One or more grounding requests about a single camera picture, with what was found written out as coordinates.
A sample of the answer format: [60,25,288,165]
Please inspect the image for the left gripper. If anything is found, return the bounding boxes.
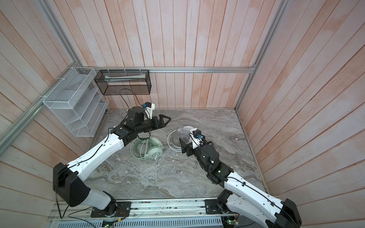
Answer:
[137,114,173,134]

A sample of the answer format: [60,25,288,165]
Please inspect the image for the white headphones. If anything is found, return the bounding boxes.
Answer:
[167,126,193,152]

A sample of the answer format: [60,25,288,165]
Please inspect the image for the green headphones with cable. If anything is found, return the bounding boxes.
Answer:
[130,137,163,160]

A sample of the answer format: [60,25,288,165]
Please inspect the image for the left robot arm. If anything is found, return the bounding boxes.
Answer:
[53,106,171,217]

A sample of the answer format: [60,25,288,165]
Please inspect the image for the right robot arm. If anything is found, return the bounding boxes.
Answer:
[179,135,302,228]

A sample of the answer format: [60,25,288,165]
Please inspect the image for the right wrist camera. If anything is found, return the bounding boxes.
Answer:
[189,128,205,149]

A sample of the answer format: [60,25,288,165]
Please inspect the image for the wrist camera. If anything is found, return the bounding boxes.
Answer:
[142,102,155,119]
[189,128,205,149]

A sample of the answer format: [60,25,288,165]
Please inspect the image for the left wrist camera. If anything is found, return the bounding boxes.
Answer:
[142,102,155,119]

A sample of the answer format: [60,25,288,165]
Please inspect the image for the black wire mesh basket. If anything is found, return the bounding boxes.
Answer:
[94,69,152,96]

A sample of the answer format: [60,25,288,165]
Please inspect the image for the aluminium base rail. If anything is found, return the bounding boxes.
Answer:
[47,196,286,228]

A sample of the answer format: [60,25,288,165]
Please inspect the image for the white wire mesh shelf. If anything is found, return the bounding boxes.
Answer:
[43,67,109,137]

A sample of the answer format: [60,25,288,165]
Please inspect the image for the aluminium frame bar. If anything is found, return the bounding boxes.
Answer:
[76,66,255,73]

